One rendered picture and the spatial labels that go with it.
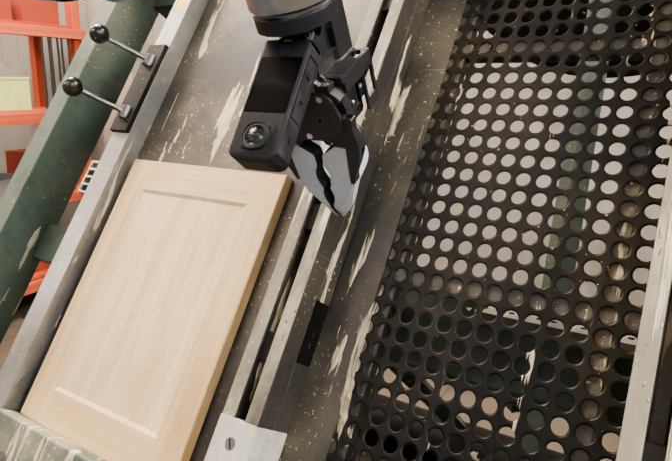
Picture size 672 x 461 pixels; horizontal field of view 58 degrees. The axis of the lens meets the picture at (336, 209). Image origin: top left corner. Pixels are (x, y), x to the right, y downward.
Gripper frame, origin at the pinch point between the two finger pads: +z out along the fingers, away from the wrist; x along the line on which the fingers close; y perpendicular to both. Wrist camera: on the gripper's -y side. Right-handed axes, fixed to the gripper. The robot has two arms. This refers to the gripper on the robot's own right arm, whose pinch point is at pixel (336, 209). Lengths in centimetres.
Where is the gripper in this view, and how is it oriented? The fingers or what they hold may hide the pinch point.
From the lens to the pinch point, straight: 60.9
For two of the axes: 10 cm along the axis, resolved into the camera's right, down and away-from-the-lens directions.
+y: 4.3, -6.1, 6.7
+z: 2.2, 7.9, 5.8
